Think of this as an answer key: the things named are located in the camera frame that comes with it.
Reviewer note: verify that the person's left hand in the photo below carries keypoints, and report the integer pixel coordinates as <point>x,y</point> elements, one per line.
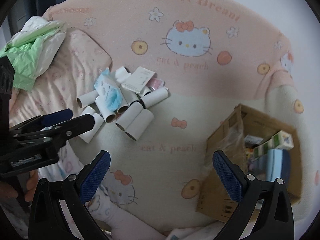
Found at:
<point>31,181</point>

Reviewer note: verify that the blue tissue packet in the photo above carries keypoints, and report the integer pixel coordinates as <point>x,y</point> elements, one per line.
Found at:
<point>110,90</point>

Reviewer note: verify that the pink printed pillow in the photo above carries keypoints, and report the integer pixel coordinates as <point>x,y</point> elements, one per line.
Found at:
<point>82,55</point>

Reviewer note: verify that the pink cream printed blanket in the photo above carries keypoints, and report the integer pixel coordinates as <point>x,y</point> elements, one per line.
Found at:
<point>190,105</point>

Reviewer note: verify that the small white grey box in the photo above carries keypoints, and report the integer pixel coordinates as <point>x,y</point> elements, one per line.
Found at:
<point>252,140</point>

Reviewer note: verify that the white printed bedsheet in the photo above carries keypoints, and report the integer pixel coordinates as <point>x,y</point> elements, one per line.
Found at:
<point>71,160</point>

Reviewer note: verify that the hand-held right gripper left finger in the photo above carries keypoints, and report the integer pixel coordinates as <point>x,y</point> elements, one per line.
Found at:
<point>96,177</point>

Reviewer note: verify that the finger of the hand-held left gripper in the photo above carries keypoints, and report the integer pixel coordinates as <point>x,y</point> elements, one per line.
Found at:
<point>56,117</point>
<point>75,126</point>

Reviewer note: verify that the pile of white paper tubes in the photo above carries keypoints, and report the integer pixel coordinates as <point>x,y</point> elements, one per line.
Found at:
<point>135,120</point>

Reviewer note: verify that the light blue box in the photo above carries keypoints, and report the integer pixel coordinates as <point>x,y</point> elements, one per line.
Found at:
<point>275,162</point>

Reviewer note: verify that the green white carton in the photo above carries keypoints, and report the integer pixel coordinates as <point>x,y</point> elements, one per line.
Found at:
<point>280,138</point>

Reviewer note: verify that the green plastic bag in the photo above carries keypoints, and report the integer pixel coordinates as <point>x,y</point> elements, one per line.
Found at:
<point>25,55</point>

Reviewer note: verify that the cardboard box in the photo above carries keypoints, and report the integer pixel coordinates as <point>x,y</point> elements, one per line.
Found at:
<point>220,135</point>

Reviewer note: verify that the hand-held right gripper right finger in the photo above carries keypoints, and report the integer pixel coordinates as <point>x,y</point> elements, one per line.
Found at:
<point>227,177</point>

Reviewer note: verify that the pink wrapper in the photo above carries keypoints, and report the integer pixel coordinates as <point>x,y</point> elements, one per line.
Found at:
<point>156,83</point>

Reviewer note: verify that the white notepad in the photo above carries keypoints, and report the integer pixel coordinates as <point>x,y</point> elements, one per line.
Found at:
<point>140,78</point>

